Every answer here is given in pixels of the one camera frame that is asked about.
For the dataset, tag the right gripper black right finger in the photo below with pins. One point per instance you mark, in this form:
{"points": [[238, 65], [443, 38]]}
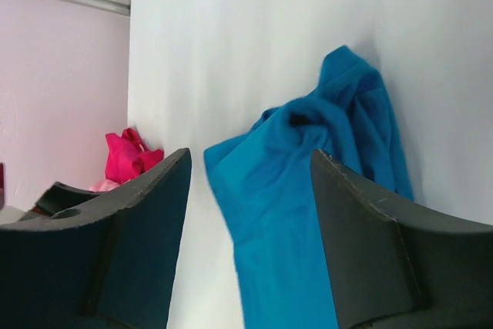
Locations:
{"points": [[393, 263]]}

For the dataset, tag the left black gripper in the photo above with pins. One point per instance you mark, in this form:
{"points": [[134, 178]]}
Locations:
{"points": [[57, 198]]}

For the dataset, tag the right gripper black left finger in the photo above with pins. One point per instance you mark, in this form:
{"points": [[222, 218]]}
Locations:
{"points": [[109, 262]]}

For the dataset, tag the blue t shirt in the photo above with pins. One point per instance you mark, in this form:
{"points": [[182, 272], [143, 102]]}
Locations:
{"points": [[262, 183]]}

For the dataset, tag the folded pink t shirt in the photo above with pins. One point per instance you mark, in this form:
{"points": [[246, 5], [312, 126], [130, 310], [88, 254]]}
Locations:
{"points": [[104, 186]]}

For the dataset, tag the folded red t shirt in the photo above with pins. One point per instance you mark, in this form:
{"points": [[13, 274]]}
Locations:
{"points": [[129, 156]]}

